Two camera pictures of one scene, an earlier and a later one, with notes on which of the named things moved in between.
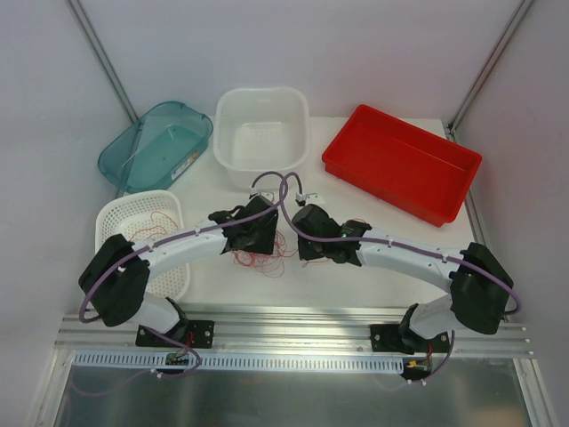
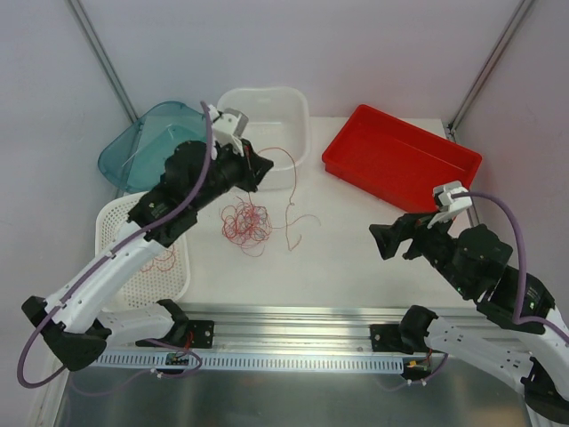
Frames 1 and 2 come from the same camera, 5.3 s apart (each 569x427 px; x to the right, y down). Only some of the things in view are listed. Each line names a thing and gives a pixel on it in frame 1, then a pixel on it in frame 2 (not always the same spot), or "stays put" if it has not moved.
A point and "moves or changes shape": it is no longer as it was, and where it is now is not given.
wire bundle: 271,264 moves or changes shape
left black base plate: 192,334 stays put
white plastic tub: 259,130 stays put
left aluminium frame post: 103,60 stays put
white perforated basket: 140,216 stays put
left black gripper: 265,223 to 248,165
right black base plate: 386,338 stays put
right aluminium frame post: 517,15 stays put
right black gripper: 305,229 to 414,237
